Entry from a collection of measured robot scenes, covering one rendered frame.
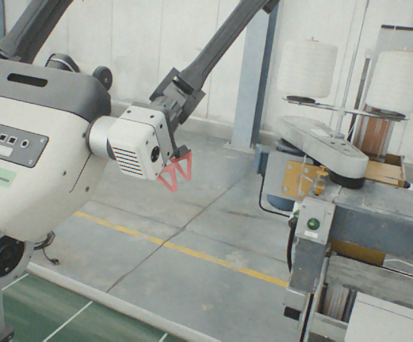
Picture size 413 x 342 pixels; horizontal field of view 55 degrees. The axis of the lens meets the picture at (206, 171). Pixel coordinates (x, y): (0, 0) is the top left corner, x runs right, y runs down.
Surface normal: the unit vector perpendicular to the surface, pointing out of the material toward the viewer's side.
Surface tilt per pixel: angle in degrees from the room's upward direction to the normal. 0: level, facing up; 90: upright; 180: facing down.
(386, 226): 90
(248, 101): 90
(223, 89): 90
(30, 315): 0
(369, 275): 90
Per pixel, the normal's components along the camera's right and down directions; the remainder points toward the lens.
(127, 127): -0.11, -0.68
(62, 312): 0.11, -0.94
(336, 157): -0.96, -0.01
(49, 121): -0.25, -0.40
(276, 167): -0.41, 0.26
